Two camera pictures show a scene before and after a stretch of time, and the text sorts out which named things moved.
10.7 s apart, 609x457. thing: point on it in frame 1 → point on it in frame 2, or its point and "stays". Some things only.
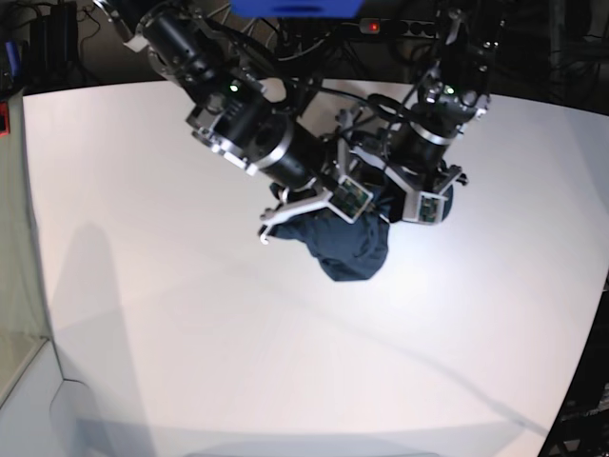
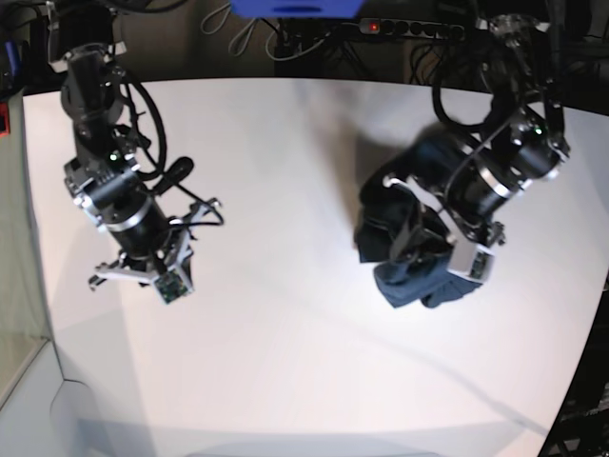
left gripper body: (338, 191) → (166, 268)
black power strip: (412, 29) stays
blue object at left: (13, 57) stays
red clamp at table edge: (5, 124) stays
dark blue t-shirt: (347, 249) → (409, 283)
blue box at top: (295, 9) stays
